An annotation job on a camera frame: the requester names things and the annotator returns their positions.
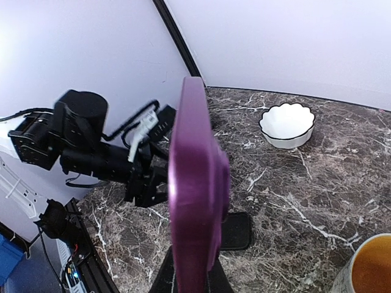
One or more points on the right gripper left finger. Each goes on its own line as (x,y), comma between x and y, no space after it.
(165,281)

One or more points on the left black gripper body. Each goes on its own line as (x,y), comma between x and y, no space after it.
(142,185)

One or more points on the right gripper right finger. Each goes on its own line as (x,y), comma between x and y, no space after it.
(217,281)

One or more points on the purple smartphone dark screen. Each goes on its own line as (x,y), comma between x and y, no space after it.
(198,189)

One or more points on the black phone case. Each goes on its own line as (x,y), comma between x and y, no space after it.
(236,232)

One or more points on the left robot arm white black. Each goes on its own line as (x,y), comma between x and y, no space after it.
(71,133)

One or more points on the white patterned mug yellow inside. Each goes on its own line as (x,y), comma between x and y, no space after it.
(369,268)

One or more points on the white fluted ceramic bowl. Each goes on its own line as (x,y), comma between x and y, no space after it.
(287,126)

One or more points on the blue plastic bin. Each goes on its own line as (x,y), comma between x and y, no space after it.
(10,256)

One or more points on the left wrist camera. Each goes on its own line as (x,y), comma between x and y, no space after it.
(150,129)

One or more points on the black front rail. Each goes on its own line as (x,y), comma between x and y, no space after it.
(90,267)

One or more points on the white slotted cable duct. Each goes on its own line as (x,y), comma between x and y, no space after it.
(69,275)

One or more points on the left black frame post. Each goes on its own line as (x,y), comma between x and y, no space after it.
(177,37)

